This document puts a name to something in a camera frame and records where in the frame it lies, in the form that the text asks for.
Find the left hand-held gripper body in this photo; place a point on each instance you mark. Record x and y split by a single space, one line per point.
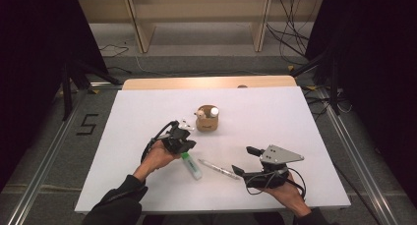
175 136

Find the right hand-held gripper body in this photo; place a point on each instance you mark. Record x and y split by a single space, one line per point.
268 177

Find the clear pen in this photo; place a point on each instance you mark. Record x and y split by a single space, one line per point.
218 168

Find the green highlighter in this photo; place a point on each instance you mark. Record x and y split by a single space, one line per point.
192 167

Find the tan pen holder with bear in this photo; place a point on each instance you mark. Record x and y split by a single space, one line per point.
207 123

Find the green and white glue stick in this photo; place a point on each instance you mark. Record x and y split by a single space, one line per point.
214 112

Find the person's right hand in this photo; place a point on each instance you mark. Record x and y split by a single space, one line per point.
288 195

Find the person's left hand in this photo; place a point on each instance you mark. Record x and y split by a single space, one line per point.
157 157

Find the white board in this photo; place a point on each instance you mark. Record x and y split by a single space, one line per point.
262 120

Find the person's dark trousers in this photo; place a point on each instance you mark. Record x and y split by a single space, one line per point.
213 220

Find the light wooden table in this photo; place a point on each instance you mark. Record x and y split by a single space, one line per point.
196 82

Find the yellow tape piece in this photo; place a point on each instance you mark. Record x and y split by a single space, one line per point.
94 91
310 87
290 67

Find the black metal stand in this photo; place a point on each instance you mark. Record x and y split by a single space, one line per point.
67 94
334 87

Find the beige wooden shelf unit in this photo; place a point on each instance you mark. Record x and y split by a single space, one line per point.
196 9

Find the black curtain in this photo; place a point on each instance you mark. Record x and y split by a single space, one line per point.
377 54
29 54

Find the aluminium rail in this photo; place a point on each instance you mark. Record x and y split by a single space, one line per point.
360 172
49 156

